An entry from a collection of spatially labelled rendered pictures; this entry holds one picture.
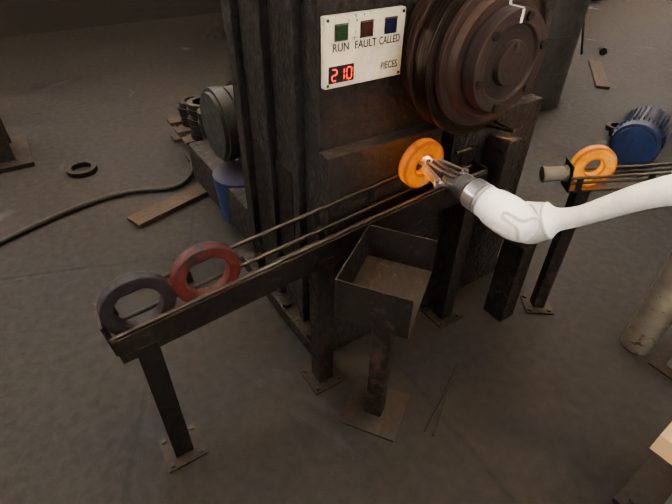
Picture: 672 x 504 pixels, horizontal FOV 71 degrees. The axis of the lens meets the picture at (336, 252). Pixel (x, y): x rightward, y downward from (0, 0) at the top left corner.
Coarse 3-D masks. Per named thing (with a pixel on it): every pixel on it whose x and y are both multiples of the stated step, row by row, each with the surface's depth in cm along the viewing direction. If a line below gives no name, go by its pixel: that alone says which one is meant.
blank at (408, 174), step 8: (416, 144) 139; (424, 144) 138; (432, 144) 140; (408, 152) 139; (416, 152) 138; (424, 152) 140; (432, 152) 142; (440, 152) 144; (400, 160) 141; (408, 160) 139; (416, 160) 140; (400, 168) 142; (408, 168) 140; (400, 176) 144; (408, 176) 143; (416, 176) 145; (424, 176) 147; (408, 184) 145; (416, 184) 147; (424, 184) 149
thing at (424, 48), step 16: (448, 0) 120; (464, 0) 120; (544, 0) 136; (432, 16) 123; (448, 16) 120; (544, 16) 140; (432, 32) 123; (416, 48) 128; (432, 48) 123; (416, 64) 129; (432, 64) 126; (416, 80) 132; (432, 80) 129; (416, 96) 137; (432, 96) 132; (432, 112) 135; (448, 128) 143; (464, 128) 147; (480, 128) 151
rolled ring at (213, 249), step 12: (192, 252) 119; (204, 252) 120; (216, 252) 122; (228, 252) 125; (180, 264) 119; (192, 264) 120; (228, 264) 127; (180, 276) 120; (228, 276) 129; (180, 288) 122; (192, 288) 128; (204, 288) 130
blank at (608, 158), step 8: (584, 152) 166; (592, 152) 166; (600, 152) 166; (608, 152) 165; (576, 160) 168; (584, 160) 168; (592, 160) 168; (608, 160) 167; (616, 160) 167; (576, 168) 170; (584, 168) 170; (600, 168) 171; (608, 168) 169; (576, 176) 172; (584, 184) 174; (592, 184) 173
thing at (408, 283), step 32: (352, 256) 128; (384, 256) 142; (416, 256) 137; (352, 288) 118; (384, 288) 134; (416, 288) 133; (352, 320) 125; (384, 320) 120; (384, 352) 146; (384, 384) 156; (352, 416) 168; (384, 416) 168
